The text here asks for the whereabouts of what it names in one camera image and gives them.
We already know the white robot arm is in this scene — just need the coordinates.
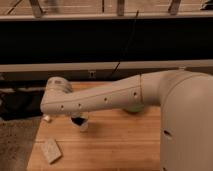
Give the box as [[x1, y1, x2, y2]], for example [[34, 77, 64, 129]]
[[40, 70, 213, 171]]

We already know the green ceramic cup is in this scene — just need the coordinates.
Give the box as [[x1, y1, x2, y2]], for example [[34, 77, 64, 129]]
[[123, 105, 144, 113]]

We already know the small white block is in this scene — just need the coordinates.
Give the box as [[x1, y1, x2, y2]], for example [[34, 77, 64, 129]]
[[43, 115, 51, 122]]

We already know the grey metal rail frame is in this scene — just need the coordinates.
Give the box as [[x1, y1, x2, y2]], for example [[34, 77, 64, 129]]
[[0, 59, 213, 82]]

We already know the black cable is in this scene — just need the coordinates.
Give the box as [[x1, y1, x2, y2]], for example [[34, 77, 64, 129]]
[[109, 9, 140, 78]]

